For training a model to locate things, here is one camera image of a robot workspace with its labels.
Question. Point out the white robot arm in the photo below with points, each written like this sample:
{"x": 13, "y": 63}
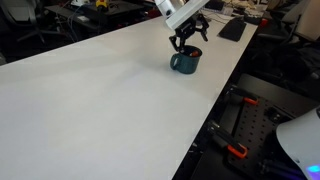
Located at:
{"x": 181, "y": 11}

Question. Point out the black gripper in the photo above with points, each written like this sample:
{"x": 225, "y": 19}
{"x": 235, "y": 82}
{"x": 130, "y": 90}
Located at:
{"x": 187, "y": 28}

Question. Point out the dark teal mug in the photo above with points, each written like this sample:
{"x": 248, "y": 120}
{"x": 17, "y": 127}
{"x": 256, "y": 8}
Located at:
{"x": 188, "y": 65}

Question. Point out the black perforated mounting board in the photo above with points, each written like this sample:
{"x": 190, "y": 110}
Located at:
{"x": 256, "y": 130}

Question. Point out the black keyboard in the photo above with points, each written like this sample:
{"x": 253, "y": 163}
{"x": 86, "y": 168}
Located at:
{"x": 232, "y": 29}

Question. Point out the yellow tool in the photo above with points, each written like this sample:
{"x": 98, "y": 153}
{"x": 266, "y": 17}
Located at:
{"x": 101, "y": 4}

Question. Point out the white robot base blue light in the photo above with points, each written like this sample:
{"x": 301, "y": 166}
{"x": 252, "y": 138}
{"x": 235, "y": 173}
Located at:
{"x": 300, "y": 140}

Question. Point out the black desk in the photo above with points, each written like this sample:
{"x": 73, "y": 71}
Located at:
{"x": 116, "y": 10}

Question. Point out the light office chair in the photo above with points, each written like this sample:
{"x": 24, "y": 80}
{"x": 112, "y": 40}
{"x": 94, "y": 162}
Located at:
{"x": 306, "y": 20}

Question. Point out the grey office chair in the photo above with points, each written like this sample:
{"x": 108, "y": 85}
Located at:
{"x": 23, "y": 16}

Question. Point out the red cup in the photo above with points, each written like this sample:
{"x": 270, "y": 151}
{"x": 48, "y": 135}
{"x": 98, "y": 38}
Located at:
{"x": 263, "y": 22}

